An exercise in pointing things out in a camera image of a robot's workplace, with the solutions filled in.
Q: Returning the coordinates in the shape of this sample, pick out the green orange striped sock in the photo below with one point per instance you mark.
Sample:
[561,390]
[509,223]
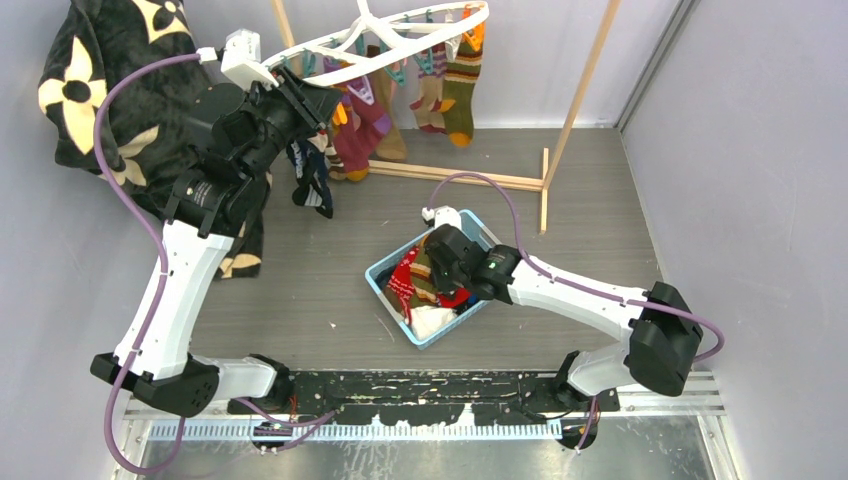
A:
[458,87]

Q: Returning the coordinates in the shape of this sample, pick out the light blue plastic basket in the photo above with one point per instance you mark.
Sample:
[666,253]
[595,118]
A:
[463,302]

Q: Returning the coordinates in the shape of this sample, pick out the wooden rack frame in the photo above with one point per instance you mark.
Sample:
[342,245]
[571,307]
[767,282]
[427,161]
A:
[539,61]

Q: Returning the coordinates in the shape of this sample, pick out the maroon purple striped sock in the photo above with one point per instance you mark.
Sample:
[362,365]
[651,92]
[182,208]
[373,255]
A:
[354,141]

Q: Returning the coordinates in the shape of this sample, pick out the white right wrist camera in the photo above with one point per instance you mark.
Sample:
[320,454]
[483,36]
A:
[436,217]

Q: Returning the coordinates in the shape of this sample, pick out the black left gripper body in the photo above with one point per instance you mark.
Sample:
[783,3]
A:
[296,111]

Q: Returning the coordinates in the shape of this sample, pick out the black floral blanket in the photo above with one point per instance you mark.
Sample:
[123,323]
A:
[145,140]

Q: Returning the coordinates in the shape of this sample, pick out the navy black white sock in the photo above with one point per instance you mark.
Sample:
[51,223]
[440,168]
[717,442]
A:
[309,160]

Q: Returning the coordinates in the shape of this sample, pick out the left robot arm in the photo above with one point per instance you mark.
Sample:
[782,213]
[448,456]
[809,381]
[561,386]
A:
[237,133]

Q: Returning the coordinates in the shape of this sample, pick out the white clip hanger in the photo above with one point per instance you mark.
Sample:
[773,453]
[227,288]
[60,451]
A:
[404,35]

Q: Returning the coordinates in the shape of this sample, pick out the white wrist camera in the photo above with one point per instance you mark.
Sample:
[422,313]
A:
[436,217]
[240,60]

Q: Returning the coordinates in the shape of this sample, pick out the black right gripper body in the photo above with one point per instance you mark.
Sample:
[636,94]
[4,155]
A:
[446,280]

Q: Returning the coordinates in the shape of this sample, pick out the red white patterned sock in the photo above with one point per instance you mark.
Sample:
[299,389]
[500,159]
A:
[400,291]

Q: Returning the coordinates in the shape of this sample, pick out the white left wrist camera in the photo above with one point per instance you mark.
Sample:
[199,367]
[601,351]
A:
[240,60]

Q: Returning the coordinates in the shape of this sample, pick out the white sock in basket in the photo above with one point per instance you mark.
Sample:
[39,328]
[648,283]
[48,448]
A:
[425,321]

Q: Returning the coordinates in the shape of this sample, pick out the brown white orange sock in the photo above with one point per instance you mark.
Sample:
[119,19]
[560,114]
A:
[424,290]

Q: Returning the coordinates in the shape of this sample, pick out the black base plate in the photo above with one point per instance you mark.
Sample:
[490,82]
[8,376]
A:
[416,398]

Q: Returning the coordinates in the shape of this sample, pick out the orange clothespin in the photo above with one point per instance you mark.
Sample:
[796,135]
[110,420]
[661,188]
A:
[340,116]

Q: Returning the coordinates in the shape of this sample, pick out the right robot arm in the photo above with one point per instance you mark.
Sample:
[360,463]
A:
[656,336]

